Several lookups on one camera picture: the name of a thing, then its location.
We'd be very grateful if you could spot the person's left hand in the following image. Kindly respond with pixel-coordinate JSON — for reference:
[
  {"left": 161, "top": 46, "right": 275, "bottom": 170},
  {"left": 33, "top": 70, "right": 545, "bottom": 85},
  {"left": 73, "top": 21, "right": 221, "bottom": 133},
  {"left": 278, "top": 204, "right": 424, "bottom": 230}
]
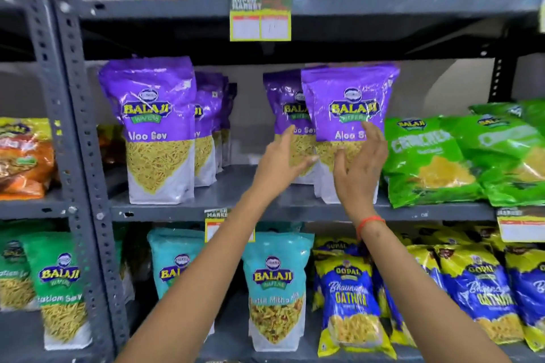
[{"left": 251, "top": 124, "right": 320, "bottom": 201}]

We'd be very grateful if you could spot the person's right hand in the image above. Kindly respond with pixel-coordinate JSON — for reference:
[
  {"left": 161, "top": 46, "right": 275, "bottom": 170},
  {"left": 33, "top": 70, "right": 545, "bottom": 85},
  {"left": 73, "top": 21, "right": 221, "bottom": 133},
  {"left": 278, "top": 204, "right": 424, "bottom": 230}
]
[{"left": 332, "top": 121, "right": 389, "bottom": 223}]

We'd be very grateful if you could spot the purple snack packet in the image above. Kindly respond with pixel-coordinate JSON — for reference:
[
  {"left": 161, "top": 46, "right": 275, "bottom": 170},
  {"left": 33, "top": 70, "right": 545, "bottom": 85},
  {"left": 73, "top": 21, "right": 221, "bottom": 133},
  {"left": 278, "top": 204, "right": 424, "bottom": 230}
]
[
  {"left": 98, "top": 56, "right": 197, "bottom": 205},
  {"left": 301, "top": 63, "right": 401, "bottom": 205},
  {"left": 263, "top": 69, "right": 319, "bottom": 185},
  {"left": 194, "top": 72, "right": 229, "bottom": 188}
]

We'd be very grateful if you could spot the person's right forearm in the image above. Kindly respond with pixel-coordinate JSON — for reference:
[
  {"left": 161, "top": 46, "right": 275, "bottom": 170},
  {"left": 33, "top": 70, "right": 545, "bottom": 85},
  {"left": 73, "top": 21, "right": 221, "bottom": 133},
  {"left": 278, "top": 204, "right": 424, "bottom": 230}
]
[{"left": 358, "top": 220, "right": 512, "bottom": 363}]

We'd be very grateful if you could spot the person's left forearm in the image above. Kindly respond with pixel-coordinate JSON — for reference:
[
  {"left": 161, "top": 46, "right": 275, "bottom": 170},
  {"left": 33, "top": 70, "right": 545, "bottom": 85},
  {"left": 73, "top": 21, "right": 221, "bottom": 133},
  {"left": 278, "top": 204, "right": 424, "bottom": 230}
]
[{"left": 116, "top": 183, "right": 294, "bottom": 363}]

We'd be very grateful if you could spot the orange wristband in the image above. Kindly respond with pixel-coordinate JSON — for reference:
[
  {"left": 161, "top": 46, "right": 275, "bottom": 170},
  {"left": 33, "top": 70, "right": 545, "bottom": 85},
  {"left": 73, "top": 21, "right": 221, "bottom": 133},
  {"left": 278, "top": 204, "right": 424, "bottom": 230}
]
[{"left": 355, "top": 215, "right": 387, "bottom": 242}]

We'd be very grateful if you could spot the green chips packet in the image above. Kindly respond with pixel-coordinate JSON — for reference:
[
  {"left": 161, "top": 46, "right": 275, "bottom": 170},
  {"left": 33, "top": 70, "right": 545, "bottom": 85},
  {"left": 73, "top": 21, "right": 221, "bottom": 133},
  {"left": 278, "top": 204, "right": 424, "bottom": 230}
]
[
  {"left": 468, "top": 98, "right": 545, "bottom": 138},
  {"left": 440, "top": 113, "right": 545, "bottom": 208},
  {"left": 382, "top": 116, "right": 485, "bottom": 209}
]

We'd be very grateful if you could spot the yellow price label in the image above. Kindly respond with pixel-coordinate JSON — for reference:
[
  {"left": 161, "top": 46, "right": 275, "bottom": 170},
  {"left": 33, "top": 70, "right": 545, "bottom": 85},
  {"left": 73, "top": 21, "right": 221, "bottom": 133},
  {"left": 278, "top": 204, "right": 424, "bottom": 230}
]
[
  {"left": 229, "top": 0, "right": 293, "bottom": 43},
  {"left": 204, "top": 208, "right": 256, "bottom": 244},
  {"left": 496, "top": 206, "right": 545, "bottom": 244}
]

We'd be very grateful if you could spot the teal snack packet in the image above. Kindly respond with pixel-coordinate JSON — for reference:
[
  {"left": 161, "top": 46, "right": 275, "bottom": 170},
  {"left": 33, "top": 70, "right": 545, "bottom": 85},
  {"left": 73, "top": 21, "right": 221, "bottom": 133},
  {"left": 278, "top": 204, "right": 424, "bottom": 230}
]
[
  {"left": 147, "top": 228, "right": 216, "bottom": 337},
  {"left": 242, "top": 231, "right": 315, "bottom": 353}
]

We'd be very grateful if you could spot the grey metal shelf rack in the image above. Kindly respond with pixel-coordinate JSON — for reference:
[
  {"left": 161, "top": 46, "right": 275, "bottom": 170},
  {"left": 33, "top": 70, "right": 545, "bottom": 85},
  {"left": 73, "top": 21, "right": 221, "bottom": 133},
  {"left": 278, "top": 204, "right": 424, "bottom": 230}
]
[
  {"left": 43, "top": 0, "right": 545, "bottom": 363},
  {"left": 0, "top": 0, "right": 116, "bottom": 363}
]

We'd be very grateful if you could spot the row of blue yellow packets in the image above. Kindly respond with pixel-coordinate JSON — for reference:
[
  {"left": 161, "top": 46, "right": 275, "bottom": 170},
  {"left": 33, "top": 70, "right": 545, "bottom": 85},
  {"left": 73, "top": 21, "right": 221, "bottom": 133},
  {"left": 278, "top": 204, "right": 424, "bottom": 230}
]
[{"left": 312, "top": 224, "right": 545, "bottom": 360}]

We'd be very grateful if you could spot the dark brown snack packet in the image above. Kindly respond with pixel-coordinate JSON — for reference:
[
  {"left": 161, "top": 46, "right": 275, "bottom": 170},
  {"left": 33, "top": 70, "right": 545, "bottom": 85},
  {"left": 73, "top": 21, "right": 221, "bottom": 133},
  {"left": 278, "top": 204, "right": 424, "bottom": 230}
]
[{"left": 97, "top": 124, "right": 127, "bottom": 168}]

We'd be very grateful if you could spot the green snack packet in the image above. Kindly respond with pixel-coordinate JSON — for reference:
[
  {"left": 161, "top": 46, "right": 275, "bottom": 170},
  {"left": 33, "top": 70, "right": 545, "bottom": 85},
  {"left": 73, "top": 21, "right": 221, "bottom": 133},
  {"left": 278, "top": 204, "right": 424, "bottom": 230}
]
[
  {"left": 0, "top": 222, "right": 41, "bottom": 313},
  {"left": 20, "top": 232, "right": 93, "bottom": 351}
]

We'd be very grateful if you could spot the orange snack packet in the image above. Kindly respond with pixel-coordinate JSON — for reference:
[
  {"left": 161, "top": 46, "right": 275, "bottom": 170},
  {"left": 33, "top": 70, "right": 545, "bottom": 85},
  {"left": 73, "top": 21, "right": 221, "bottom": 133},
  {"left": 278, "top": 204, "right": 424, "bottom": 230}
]
[{"left": 0, "top": 117, "right": 57, "bottom": 201}]

